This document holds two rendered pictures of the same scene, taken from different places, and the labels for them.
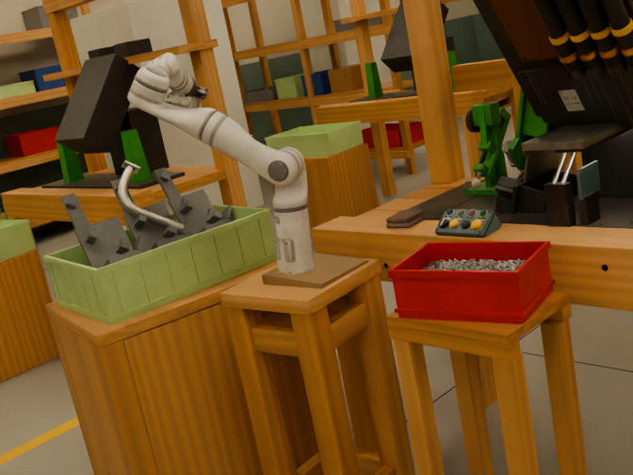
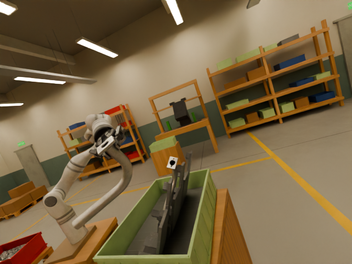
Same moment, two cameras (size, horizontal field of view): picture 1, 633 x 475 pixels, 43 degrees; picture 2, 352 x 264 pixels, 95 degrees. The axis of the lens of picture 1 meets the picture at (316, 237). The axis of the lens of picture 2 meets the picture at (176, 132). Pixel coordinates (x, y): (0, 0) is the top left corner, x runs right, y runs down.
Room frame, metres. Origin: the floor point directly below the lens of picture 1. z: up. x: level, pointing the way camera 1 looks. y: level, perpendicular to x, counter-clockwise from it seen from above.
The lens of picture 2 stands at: (3.29, 0.21, 1.39)
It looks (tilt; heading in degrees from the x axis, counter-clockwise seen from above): 8 degrees down; 147
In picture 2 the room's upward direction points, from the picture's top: 20 degrees counter-clockwise
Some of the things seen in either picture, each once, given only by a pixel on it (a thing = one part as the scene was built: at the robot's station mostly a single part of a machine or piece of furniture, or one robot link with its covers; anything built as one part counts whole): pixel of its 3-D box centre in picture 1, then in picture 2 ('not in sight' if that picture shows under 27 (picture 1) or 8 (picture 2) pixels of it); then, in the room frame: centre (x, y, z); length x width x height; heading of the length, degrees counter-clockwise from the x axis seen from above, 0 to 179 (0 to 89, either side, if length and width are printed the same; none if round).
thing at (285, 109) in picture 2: not in sight; (268, 85); (0.99, 5.23, 1.12); 3.01 x 0.54 x 2.23; 42
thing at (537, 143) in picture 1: (592, 130); not in sight; (1.96, -0.72, 1.11); 0.39 x 0.16 x 0.03; 132
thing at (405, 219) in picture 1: (405, 218); not in sight; (2.24, -0.26, 0.91); 0.10 x 0.08 x 0.03; 139
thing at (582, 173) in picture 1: (590, 192); not in sight; (1.92, -0.69, 0.97); 0.10 x 0.02 x 0.14; 132
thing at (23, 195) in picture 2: not in sight; (21, 197); (-4.39, -1.65, 0.37); 1.20 x 0.80 x 0.74; 140
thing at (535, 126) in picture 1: (542, 108); not in sight; (2.10, -0.65, 1.17); 0.13 x 0.12 x 0.20; 42
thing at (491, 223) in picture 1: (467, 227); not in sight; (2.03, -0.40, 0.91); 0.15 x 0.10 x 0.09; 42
